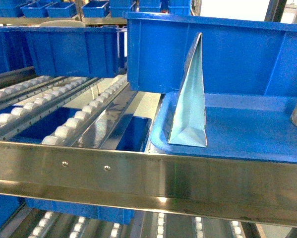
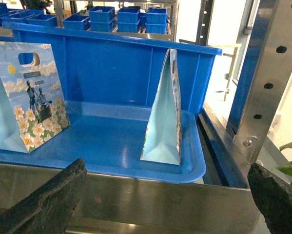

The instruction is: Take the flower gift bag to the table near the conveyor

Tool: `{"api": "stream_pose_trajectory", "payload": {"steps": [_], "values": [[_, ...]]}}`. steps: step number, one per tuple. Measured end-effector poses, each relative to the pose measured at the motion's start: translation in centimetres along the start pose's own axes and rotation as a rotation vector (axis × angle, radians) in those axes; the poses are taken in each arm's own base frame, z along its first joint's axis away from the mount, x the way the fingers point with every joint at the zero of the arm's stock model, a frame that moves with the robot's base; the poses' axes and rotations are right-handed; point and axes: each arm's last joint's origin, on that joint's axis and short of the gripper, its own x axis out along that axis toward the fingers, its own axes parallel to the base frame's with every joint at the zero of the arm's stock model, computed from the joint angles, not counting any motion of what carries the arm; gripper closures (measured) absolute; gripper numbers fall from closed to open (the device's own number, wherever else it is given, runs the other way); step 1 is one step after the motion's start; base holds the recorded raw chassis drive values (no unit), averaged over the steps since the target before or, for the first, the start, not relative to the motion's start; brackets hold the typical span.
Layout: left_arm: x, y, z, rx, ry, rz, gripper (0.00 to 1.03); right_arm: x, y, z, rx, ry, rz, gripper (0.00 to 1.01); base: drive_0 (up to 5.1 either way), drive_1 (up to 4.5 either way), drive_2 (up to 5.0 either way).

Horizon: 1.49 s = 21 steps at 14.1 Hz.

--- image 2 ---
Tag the large blue plastic crate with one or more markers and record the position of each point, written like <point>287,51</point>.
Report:
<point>107,68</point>

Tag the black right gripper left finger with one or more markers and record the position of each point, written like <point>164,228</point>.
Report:
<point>48,209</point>

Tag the blue plastic tray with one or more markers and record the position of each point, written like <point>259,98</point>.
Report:
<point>109,139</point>

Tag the flower gift bag with robots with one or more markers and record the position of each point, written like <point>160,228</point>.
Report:
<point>32,105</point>

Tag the stainless steel rack frame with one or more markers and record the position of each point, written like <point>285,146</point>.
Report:
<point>218,203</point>

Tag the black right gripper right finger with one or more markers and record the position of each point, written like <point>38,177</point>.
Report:
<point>273,198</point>

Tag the flower gift bag side-on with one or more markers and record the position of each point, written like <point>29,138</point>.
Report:
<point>163,137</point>

